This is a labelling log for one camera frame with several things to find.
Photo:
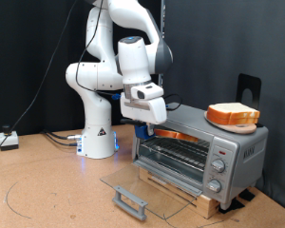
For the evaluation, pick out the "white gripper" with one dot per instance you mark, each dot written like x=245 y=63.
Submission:
x=145 y=110

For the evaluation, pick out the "white bread slice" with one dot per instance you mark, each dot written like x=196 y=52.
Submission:
x=180 y=136
x=228 y=120
x=232 y=109

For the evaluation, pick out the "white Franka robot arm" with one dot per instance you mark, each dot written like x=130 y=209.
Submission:
x=95 y=120

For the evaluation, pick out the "silver oven knob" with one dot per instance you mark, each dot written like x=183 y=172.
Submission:
x=218 y=165
x=214 y=185

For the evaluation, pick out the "silver toaster oven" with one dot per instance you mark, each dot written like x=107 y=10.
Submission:
x=243 y=148

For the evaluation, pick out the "wooden slatted block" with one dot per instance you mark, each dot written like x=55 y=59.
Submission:
x=205 y=204

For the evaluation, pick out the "black foam pad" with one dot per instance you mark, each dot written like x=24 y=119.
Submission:
x=247 y=194
x=231 y=205

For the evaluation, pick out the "black metal bookend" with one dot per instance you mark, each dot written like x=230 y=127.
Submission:
x=255 y=84

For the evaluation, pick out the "vertical aluminium pole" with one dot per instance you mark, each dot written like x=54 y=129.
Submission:
x=162 y=15

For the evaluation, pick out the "emergency stop button box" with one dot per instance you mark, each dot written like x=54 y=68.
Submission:
x=8 y=139

